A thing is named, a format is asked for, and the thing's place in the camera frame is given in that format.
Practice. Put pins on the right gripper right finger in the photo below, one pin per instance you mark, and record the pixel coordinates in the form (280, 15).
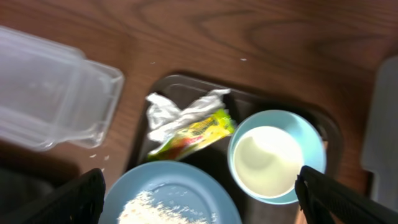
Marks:
(322, 198)

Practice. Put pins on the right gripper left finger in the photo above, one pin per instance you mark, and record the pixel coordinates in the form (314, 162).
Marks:
(80, 201)

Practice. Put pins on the white cup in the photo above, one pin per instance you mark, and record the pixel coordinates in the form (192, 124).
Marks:
(266, 161)

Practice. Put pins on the light blue bowl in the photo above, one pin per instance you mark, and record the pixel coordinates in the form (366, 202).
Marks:
(299, 128)

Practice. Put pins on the grey dishwasher rack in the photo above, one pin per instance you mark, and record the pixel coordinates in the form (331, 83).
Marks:
(379, 154)

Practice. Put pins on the pile of white rice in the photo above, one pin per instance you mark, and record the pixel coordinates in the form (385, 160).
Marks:
(143, 209)

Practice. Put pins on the black plastic tray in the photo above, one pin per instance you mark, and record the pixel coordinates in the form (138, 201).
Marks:
(28, 175)

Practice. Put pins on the dark blue plate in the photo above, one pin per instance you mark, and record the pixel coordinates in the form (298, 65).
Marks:
(180, 187)

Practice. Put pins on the clear plastic bin lid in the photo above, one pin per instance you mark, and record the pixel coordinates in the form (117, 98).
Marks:
(92, 106)

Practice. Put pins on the crumpled white napkin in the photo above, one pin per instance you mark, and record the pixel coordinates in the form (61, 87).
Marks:
(165, 117)

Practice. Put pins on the clear plastic bin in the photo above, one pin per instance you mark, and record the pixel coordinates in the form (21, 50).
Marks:
(38, 77)

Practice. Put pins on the yellow green snack wrapper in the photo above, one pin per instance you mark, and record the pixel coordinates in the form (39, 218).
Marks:
(194, 137)

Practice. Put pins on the brown serving tray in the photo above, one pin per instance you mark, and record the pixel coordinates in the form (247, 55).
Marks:
(242, 102)

